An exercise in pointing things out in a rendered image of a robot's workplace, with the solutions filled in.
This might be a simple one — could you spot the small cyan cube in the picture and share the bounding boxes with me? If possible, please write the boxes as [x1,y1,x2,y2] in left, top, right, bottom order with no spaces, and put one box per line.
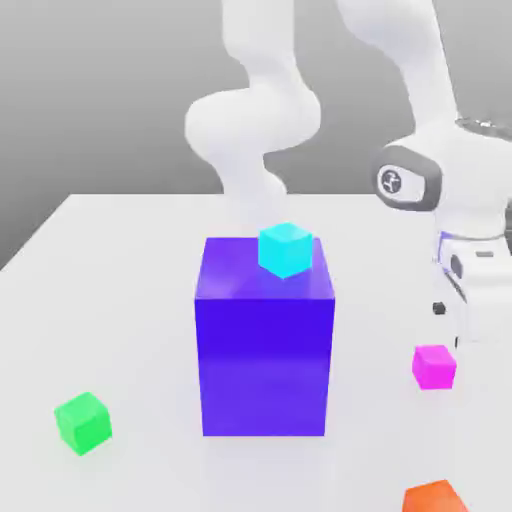
[257,221,314,280]

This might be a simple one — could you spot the small orange cube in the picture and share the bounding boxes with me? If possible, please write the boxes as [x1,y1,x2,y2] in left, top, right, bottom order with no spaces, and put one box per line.
[401,478,472,512]

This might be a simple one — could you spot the large purple box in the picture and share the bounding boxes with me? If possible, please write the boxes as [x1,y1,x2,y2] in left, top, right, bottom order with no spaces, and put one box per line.
[194,236,336,438]

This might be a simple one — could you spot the small green cube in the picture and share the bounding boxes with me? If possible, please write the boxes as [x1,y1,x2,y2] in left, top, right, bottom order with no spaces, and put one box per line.
[53,391,114,458]

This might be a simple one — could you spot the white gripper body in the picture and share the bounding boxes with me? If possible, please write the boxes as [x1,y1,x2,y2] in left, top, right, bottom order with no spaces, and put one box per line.
[454,272,512,348]

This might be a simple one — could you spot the small magenta cube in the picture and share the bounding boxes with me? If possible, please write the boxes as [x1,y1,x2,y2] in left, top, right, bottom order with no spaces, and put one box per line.
[411,344,458,392]

